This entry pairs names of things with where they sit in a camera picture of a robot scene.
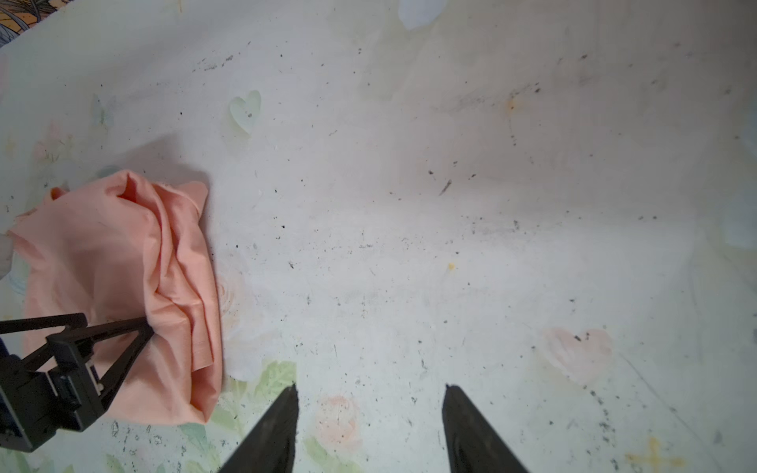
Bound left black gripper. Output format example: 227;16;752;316
0;311;156;454

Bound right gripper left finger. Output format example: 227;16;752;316
219;384;299;473

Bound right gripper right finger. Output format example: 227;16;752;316
442;384;528;473

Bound peach graphic t-shirt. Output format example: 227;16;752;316
9;171;223;426

